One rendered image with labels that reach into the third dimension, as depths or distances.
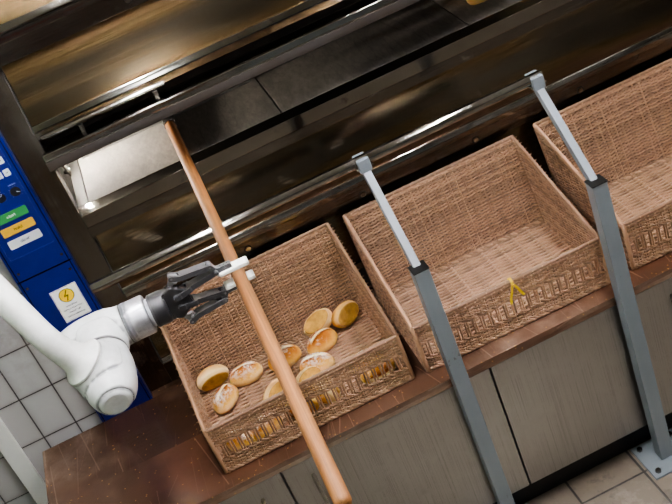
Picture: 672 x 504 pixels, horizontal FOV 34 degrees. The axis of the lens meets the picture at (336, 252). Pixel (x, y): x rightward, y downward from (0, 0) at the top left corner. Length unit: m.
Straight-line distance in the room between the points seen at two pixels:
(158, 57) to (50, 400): 1.05
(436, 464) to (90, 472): 0.95
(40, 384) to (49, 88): 0.87
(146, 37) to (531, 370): 1.32
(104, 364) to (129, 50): 0.94
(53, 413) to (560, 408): 1.43
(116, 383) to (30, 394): 1.05
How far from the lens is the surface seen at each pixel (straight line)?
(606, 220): 2.78
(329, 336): 3.08
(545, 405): 3.06
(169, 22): 2.87
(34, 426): 3.33
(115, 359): 2.27
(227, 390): 3.05
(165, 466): 3.02
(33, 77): 2.88
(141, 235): 3.07
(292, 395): 1.99
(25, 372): 3.22
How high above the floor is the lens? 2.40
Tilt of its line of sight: 31 degrees down
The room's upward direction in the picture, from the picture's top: 23 degrees counter-clockwise
